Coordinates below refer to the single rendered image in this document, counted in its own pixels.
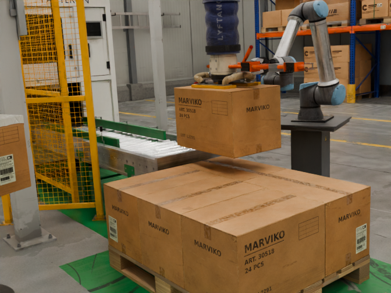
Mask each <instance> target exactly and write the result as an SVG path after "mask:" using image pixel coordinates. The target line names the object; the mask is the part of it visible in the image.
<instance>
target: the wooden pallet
mask: <svg viewBox="0 0 391 293"><path fill-rule="evenodd" d="M108 249H109V261H110V266H111V267H113V268H114V269H115V270H117V271H118V272H120V273H122V274H123V275H125V276H126V277H128V278H129V279H131V280H132V281H134V282H135V283H137V284H138V285H140V286H141V287H143V288H144V289H146V290H147V291H149V292H150V293H189V292H188V291H186V290H184V289H183V288H181V287H180V286H178V285H176V284H174V283H173V282H171V281H169V280H168V279H166V278H165V277H162V276H161V275H159V274H158V273H156V272H154V271H152V270H151V269H149V268H147V267H145V266H144V265H142V264H141V263H139V262H137V261H136V260H134V259H132V258H130V257H129V256H127V255H125V254H124V253H122V252H121V251H119V250H117V249H115V248H114V247H112V246H110V245H108ZM369 262H370V255H368V256H366V257H364V258H362V259H360V260H358V261H356V262H354V263H352V264H350V265H348V266H346V267H344V268H343V269H341V270H339V271H337V272H335V273H333V274H331V275H330V276H327V277H325V278H323V279H321V280H319V281H317V282H316V283H314V284H312V285H310V286H308V287H306V288H304V289H302V290H301V291H299V292H297V293H322V287H324V286H326V285H328V284H330V283H332V282H334V281H336V280H337V279H339V278H341V277H342V278H345V279H347V280H350V281H352V282H355V283H357V284H361V283H362V282H364V281H366V280H367V279H369ZM135 264H136V265H138V266H139V267H141V268H142V269H144V270H146V271H147V272H149V273H151V274H152V275H154V276H155V277H154V276H152V275H150V274H148V273H147V272H145V271H144V270H142V269H140V268H139V267H137V266H135Z"/></svg>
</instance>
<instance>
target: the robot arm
mask: <svg viewBox="0 0 391 293"><path fill-rule="evenodd" d="M328 12H329V9H328V6H327V4H326V2H324V1H322V0H320V1H312V2H304V3H301V4H300V5H298V6H296V7H295V8H294V9H293V10H292V11H291V12H290V14H289V16H288V18H287V21H288V24H287V26H286V29H285V32H284V33H283V36H282V39H281V41H280V43H279V46H278V48H277V50H276V53H275V56H274V57H273V58H272V59H271V60H269V59H267V58H265V57H260V58H254V59H251V61H253V62H257V61H260V64H261V63H262V64H264V63H266V64H273V63H285V62H295V61H296V60H295V58H294V57H292V56H288V55H289V52H290V50H291V47H292V45H293V42H294V39H295V37H296V35H297V32H298V30H299V27H300V26H302V25H303V23H304V22H305V21H306V20H308V21H309V24H310V29H311V35H312V41H313V45H314V51H315V57H316V61H317V68H318V74H319V80H320V81H317V82H311V83H304V84H300V89H299V91H300V111H299V113H298V120H319V119H323V118H324V115H323V113H322V111H321V105H333V106H335V105H340V104H341V103H342V102H343V101H344V99H345V96H346V89H345V86H344V85H342V84H340V83H339V79H337V78H336V76H335V70H334V65H333V59H332V52H331V48H330V41H329V34H328V28H327V23H326V17H327V15H328ZM251 73H252V74H265V73H266V75H264V76H262V78H261V84H265V85H279V86H280V91H287V90H293V88H294V77H293V72H269V70H268V69H266V70H264V69H263V70H260V71H257V72H251Z"/></svg>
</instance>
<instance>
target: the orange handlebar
mask: <svg viewBox="0 0 391 293"><path fill-rule="evenodd" d="M268 65H269V64H266V63H264V64H262V63H261V64H257V65H252V69H258V70H263V69H264V70H266V69H268ZM228 68H230V69H241V62H238V63H237V65H229V66H228ZM277 68H278V69H283V65H278V66H277ZM297 68H298V69H303V68H304V65H297Z"/></svg>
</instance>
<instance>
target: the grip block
mask: <svg viewBox="0 0 391 293"><path fill-rule="evenodd" d="M257 64H260V61H257V62H252V61H249V62H241V72H249V71H250V72H257V71H260V70H258V69H252V65H257Z"/></svg>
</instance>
